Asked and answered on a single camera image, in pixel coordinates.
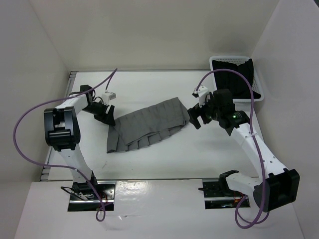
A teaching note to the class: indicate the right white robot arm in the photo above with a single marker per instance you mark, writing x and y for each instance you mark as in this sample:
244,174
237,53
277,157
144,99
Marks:
276,185

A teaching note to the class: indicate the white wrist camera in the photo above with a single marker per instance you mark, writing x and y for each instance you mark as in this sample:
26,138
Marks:
107,97
202,94

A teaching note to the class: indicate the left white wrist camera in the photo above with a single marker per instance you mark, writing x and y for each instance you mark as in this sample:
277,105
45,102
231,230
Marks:
107,97

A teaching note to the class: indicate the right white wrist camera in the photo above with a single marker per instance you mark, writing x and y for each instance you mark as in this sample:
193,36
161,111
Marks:
202,94

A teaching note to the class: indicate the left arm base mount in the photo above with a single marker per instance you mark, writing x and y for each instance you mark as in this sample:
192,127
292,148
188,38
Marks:
87,200

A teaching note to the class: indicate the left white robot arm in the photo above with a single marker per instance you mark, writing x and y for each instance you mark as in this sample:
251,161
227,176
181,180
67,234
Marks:
62,132

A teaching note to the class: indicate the grey pleated skirt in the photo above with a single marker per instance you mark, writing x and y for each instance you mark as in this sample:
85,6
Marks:
147,126

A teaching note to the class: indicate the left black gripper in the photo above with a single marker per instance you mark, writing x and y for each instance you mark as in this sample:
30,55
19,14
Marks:
106,118

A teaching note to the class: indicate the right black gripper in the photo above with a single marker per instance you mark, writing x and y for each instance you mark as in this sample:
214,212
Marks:
194,113

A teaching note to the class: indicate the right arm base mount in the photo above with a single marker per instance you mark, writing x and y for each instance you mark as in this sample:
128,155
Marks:
217,198

